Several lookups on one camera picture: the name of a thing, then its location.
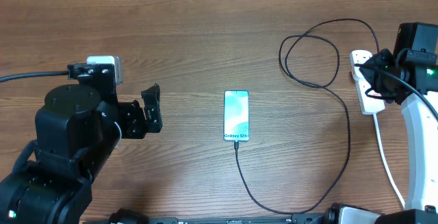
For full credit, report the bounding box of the black USB charging cable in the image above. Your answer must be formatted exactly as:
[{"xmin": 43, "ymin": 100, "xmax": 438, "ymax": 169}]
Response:
[{"xmin": 233, "ymin": 18, "xmax": 381, "ymax": 215}]

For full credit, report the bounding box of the Galaxy S24+ smartphone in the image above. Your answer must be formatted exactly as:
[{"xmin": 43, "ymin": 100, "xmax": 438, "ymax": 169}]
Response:
[{"xmin": 223, "ymin": 90, "xmax": 250, "ymax": 142}]

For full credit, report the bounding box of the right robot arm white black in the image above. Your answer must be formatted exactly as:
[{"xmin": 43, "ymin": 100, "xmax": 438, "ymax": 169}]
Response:
[{"xmin": 355, "ymin": 22, "xmax": 437, "ymax": 224}]

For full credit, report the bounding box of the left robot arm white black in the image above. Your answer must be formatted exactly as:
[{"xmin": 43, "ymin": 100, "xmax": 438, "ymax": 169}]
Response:
[{"xmin": 1, "ymin": 84, "xmax": 162, "ymax": 224}]

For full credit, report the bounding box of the white power strip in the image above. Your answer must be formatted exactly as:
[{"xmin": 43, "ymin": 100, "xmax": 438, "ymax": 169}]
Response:
[{"xmin": 349, "ymin": 49, "xmax": 386, "ymax": 116}]

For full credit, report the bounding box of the white power strip cord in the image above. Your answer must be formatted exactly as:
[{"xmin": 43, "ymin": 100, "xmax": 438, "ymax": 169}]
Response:
[{"xmin": 372, "ymin": 112, "xmax": 407, "ymax": 208}]

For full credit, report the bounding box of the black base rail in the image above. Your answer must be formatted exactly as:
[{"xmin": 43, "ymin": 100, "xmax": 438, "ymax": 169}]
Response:
[{"xmin": 84, "ymin": 203, "xmax": 380, "ymax": 224}]

